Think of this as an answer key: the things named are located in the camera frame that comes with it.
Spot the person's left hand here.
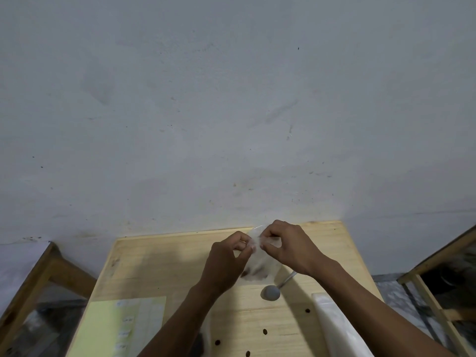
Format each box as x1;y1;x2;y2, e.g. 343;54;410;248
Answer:
199;231;257;295

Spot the person's right hand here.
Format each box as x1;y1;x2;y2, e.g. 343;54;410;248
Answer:
259;220;330;278

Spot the clear plastic bag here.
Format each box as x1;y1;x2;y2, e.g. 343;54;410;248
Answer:
238;225;284;286

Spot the person's right forearm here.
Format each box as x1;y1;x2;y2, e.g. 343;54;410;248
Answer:
307;256;457;357

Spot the person's left forearm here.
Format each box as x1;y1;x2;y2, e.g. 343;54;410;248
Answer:
137;282;224;357

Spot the metal spoon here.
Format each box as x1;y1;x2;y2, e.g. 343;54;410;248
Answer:
260;271;298;302

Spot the stack of white plastic bags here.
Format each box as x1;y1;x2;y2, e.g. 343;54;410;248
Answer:
312;293;367;357

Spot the stack of clear labelled packets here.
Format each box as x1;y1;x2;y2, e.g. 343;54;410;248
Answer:
112;297;167;357

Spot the yellow paper sheet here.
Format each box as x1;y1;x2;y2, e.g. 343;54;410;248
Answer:
66;297;167;357

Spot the brown wooden side table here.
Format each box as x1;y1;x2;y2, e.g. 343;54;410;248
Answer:
0;241;98;357

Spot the light wooden frame table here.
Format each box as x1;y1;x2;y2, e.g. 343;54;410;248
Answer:
397;225;476;357

